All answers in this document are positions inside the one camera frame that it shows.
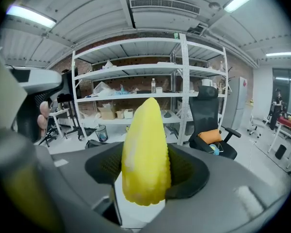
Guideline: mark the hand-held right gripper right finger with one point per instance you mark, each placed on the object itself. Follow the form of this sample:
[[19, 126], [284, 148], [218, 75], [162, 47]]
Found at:
[[220, 203]]

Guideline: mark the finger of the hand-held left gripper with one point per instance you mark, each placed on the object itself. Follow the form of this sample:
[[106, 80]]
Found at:
[[43, 80]]

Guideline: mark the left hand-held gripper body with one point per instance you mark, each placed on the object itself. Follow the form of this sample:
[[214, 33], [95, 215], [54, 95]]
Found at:
[[26, 118]]

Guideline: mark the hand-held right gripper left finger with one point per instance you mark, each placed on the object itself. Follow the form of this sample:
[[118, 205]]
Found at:
[[75, 169]]

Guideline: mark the yellow corn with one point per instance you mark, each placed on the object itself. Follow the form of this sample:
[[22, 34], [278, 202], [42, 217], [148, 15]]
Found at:
[[145, 154]]

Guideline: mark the person's left hand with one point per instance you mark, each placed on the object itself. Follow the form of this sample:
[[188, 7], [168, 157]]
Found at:
[[43, 121]]

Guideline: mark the white desk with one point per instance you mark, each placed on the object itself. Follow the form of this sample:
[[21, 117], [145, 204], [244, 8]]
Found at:
[[60, 111]]

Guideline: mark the black mesh wastebasket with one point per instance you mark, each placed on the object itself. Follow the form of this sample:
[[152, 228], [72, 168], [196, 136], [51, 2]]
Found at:
[[101, 135]]

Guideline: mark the teal soft item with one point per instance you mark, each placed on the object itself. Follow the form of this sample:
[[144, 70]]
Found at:
[[214, 152]]

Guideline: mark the clear plastic bag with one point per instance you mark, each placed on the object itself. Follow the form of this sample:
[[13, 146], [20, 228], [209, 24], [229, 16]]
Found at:
[[101, 88]]

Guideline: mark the large cardboard box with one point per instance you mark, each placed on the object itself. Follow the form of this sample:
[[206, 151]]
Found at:
[[108, 114]]

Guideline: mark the orange cushion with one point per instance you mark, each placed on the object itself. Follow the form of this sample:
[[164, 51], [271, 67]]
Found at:
[[209, 137]]

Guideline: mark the small cardboard box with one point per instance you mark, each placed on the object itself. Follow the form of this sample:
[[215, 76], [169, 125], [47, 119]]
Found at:
[[120, 114]]

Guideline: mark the white open box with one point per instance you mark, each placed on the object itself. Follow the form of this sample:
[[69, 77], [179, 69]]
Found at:
[[128, 114]]

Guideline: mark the black cylindrical bin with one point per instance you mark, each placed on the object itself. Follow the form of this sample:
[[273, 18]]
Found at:
[[280, 152]]

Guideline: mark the blue plastic pile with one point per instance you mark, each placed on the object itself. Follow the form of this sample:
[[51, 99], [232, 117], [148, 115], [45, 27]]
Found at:
[[122, 91]]

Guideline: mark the white swivel chair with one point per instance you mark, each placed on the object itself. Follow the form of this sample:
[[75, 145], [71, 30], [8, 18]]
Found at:
[[254, 124]]

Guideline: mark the wide white metal shelf rack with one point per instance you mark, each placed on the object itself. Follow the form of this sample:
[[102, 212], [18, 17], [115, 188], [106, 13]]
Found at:
[[135, 68]]

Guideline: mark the black mesh office chair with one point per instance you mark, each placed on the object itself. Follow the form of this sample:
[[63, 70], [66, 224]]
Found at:
[[205, 110]]

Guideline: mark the black flat case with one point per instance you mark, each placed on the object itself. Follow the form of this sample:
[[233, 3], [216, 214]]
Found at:
[[143, 92]]

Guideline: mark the grey refrigerator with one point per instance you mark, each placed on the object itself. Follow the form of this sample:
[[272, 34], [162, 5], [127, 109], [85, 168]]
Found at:
[[237, 101]]

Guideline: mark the clear plastic water bottle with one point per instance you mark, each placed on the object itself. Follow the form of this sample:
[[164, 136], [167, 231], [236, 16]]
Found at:
[[153, 86]]

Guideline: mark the small white container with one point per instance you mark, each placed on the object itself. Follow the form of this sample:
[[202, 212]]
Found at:
[[159, 90]]

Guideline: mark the narrow white metal shelf rack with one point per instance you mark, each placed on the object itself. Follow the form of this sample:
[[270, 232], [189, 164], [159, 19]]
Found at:
[[206, 69]]

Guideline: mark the white ceiling air vent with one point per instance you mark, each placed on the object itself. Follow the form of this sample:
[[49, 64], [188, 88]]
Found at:
[[165, 5]]

